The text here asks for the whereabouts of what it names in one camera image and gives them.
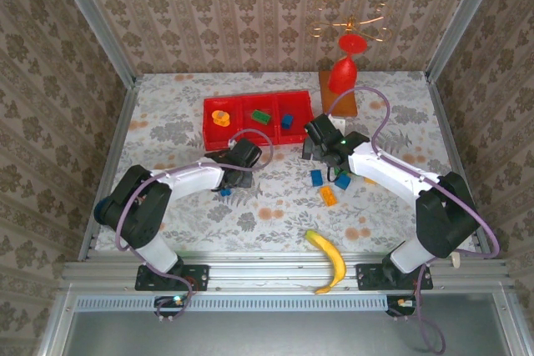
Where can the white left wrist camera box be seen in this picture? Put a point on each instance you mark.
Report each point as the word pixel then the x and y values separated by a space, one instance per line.
pixel 232 143

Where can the aluminium side rail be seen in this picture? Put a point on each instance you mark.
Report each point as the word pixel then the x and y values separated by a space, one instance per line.
pixel 450 143
pixel 108 164

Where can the blue lego brick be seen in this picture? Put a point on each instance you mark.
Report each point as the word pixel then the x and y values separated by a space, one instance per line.
pixel 342 182
pixel 287 121
pixel 316 178
pixel 226 192

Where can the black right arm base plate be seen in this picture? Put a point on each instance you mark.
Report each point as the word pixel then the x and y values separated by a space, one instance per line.
pixel 369 277

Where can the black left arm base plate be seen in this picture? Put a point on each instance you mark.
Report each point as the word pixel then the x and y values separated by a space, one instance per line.
pixel 196 277

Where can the red three-compartment plastic bin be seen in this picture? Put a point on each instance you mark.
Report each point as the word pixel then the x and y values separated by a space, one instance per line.
pixel 258 135

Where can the small beige peg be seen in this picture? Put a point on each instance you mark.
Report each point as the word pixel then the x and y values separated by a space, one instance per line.
pixel 456 261

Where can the long yellow lego brick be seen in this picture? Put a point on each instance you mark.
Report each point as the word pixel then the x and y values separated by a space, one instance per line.
pixel 328 196

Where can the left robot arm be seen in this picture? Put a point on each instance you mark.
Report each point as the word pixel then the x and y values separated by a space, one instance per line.
pixel 187 179

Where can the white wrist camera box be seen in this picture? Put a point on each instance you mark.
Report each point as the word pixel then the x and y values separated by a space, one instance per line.
pixel 339 123
pixel 232 143

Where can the long green lego brick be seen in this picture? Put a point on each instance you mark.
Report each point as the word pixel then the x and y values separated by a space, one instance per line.
pixel 261 116

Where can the red wine glass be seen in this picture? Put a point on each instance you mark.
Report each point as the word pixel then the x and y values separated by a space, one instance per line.
pixel 344 76

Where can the rounded yellow lego piece 120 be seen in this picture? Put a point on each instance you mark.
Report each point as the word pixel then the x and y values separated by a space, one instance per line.
pixel 220 118

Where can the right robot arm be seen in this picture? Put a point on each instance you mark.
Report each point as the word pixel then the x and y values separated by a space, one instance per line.
pixel 388 172

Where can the orange-brown wooden base board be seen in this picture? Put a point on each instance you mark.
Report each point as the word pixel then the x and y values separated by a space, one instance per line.
pixel 329 97

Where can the yellow banana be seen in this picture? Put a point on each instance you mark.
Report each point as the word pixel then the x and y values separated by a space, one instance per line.
pixel 331 254

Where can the aluminium corner post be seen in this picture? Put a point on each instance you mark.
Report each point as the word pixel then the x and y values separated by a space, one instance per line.
pixel 94 18
pixel 463 18

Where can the aluminium front rail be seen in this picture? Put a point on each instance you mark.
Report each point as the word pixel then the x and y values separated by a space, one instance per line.
pixel 271 277

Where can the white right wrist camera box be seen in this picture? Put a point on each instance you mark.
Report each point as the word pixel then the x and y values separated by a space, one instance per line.
pixel 339 123

